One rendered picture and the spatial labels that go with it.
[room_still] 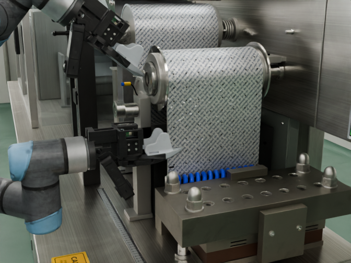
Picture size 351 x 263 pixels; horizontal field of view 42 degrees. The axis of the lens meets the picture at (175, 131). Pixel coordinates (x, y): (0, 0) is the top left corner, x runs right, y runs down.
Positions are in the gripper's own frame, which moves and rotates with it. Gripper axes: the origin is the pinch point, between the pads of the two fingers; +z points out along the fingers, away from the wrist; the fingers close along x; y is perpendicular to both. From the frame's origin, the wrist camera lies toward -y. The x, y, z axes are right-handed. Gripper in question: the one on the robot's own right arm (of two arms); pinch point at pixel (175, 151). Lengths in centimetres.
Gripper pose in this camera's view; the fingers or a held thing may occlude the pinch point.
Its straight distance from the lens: 103.2
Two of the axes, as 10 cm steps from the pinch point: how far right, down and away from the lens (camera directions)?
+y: 0.0, -9.6, -2.8
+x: -3.6, -2.7, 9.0
